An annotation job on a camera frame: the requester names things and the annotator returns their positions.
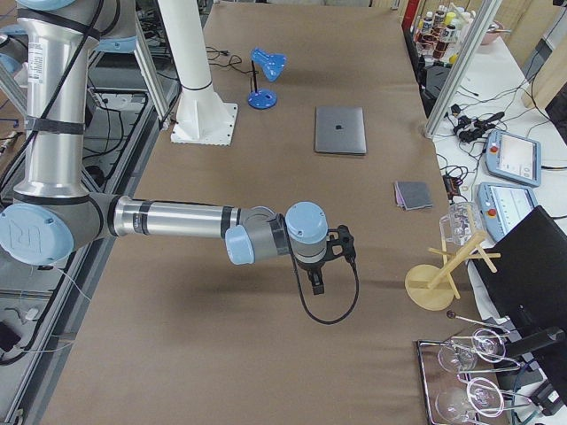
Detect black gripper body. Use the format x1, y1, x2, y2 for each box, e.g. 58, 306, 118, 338
298, 259, 325, 279

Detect grey laptop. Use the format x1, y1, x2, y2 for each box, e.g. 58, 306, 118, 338
315, 105, 367, 156

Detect wooden cup stand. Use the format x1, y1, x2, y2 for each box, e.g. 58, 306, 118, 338
405, 230, 501, 311

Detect folded grey cloth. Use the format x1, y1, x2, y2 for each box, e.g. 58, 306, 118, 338
393, 181, 433, 211

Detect clear glass mug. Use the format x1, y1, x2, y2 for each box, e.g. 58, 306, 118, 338
439, 202, 485, 246

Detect wine glass far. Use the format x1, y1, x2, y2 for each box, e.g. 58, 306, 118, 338
438, 328, 522, 374

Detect wine glass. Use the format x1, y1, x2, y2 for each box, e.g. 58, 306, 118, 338
434, 375, 535, 421
438, 328, 522, 374

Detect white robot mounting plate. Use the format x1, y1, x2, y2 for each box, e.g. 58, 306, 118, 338
170, 102, 238, 146

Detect near blue teach pendant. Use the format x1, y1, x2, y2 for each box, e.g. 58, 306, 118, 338
477, 182, 538, 242

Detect blue teach pendant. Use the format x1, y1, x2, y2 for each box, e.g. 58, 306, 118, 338
477, 182, 538, 242
485, 130, 541, 188

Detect wine glass near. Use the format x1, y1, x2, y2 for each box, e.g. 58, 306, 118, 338
434, 375, 535, 421

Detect black office chair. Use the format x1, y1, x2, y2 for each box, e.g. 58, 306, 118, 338
471, 205, 566, 401

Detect blue desk lamp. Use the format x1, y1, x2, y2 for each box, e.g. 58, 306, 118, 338
247, 47, 287, 110

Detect far blue teach pendant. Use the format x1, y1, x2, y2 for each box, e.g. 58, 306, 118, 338
485, 130, 541, 188

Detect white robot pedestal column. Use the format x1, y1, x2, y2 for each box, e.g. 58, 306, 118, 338
159, 0, 222, 111

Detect black lamp power cable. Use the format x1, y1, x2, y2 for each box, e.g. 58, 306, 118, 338
206, 43, 256, 79

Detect aluminium frame post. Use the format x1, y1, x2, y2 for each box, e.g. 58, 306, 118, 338
423, 0, 502, 140

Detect copper wire basket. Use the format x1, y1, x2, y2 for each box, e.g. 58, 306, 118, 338
414, 16, 458, 62

